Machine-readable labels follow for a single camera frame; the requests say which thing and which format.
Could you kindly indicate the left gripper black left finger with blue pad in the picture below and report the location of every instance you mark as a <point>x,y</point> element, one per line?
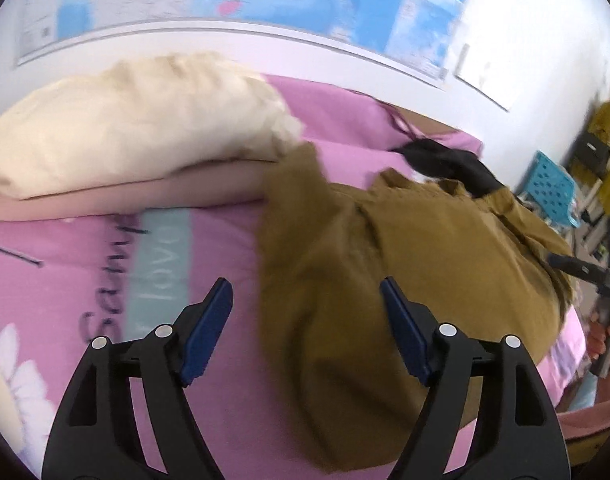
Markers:
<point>125,414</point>

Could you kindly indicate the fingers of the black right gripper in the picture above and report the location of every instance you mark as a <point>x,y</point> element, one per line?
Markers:
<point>585,271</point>

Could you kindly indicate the mustard brown large shirt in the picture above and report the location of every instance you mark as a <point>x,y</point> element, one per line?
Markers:
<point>479,263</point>

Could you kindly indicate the pink sleeved right forearm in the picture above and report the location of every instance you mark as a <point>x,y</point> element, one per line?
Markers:
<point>586,422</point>

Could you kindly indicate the black shoulder bag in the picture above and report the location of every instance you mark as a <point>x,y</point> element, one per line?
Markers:
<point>591,155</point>

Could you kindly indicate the person's right hand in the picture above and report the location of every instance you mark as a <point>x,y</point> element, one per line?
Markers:
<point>597,337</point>

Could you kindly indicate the light blue pillow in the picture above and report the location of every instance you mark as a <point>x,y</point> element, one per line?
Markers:
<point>584,394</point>

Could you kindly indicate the turquoise perforated plastic basket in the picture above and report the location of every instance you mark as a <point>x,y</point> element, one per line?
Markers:
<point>550,188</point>

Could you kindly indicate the pink printed bed sheet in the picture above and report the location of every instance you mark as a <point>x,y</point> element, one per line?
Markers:
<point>119,261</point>

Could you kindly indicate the black garment on bed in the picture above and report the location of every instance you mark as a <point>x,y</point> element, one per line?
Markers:
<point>435,160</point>

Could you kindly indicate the cream folded duvet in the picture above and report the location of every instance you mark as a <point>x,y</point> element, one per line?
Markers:
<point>141,120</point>

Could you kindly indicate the white wall socket panel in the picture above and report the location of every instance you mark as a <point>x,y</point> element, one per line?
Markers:
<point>483,69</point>

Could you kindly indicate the world map wall poster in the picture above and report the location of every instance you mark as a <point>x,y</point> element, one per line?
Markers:
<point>414,33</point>

